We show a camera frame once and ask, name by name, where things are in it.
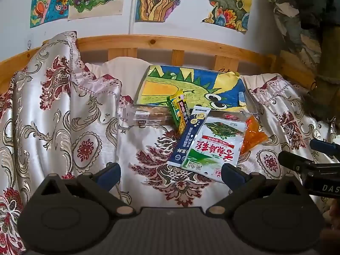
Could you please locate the blue calcium milk powder sachet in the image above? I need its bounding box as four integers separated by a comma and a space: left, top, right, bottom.
167, 105, 211, 167

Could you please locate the anime girl wall drawing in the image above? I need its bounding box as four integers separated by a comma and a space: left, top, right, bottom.
30, 0, 69, 28

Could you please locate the white green seaweed snack packet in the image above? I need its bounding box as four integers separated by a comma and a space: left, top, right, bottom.
181, 116, 247, 183

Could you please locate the orange jelly snack bag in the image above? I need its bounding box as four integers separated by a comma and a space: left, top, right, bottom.
240, 115, 269, 155

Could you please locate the yellow green sushi seaweed packet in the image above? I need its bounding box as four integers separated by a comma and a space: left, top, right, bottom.
167, 89, 190, 135

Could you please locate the camouflage fabric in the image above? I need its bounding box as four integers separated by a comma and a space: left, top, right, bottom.
269, 0, 339, 122

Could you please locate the clear nut bar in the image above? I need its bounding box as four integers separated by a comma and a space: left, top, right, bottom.
126, 105, 174, 126

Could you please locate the white wall pipe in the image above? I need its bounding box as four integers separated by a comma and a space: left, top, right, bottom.
128, 0, 137, 35

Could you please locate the floral satin sofa cover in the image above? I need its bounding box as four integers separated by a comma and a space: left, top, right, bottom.
1, 32, 339, 254

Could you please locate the wooden sofa backrest frame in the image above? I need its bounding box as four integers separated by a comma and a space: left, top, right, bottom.
0, 34, 317, 91

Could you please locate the cream cushion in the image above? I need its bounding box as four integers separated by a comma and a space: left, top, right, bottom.
85, 57, 279, 100

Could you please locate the silver tray with dinosaur drawing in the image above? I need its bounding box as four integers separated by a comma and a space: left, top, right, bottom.
134, 65, 257, 114

